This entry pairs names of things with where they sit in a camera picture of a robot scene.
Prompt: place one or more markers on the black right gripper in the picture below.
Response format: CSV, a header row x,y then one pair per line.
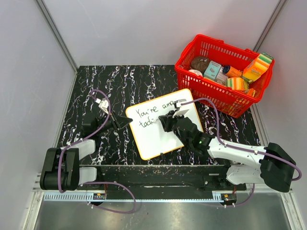
x,y
167,120

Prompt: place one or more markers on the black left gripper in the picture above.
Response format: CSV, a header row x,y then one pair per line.
x,y
121,122

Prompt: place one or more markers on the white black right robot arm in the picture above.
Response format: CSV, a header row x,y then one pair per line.
x,y
269,165

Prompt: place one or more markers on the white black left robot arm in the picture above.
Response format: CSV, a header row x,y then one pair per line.
x,y
62,164

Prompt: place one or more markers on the white round lid container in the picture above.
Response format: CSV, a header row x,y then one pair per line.
x,y
198,73

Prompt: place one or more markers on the brown round bread pack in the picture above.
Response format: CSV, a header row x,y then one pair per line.
x,y
200,63

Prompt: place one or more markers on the teal small carton box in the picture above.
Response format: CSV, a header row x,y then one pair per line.
x,y
212,70

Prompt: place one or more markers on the pink white packet in basket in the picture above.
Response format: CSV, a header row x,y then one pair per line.
x,y
221,79

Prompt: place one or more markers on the red plastic shopping basket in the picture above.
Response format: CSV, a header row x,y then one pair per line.
x,y
226,100

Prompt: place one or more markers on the striped orange sponge pack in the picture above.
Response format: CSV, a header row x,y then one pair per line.
x,y
237,83

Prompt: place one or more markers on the orange bottle blue cap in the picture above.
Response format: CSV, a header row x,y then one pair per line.
x,y
231,71

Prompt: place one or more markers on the orange packet in basket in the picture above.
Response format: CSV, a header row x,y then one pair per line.
x,y
250,92

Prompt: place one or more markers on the yellow green sponge pack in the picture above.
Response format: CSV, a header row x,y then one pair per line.
x,y
257,67

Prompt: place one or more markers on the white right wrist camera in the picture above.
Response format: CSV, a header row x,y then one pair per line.
x,y
180,109

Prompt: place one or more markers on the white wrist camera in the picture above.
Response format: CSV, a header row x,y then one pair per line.
x,y
180,109
103,105

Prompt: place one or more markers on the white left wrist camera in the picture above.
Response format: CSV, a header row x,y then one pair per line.
x,y
103,105

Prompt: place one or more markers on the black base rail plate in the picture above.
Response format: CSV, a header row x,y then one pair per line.
x,y
207,177

